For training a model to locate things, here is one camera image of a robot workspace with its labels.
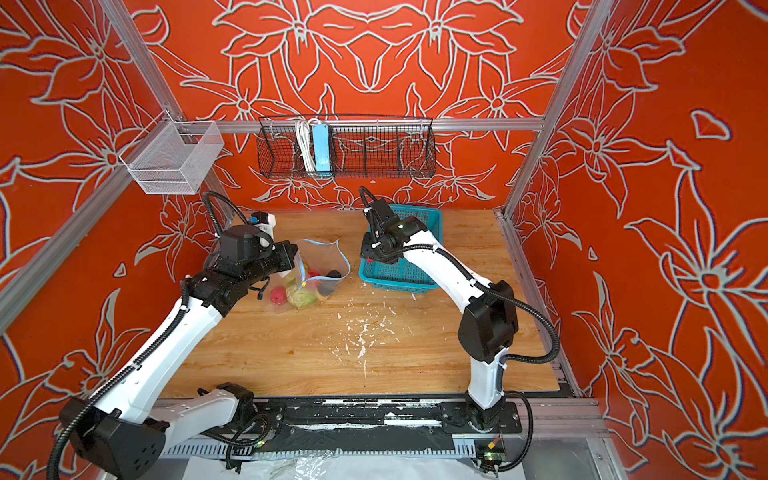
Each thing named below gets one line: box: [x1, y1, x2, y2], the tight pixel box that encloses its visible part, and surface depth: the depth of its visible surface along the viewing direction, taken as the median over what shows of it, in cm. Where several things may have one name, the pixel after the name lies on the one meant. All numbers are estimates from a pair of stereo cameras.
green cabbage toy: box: [286, 284, 317, 308], surface depth 90 cm
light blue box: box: [312, 124, 331, 172], surface depth 91 cm
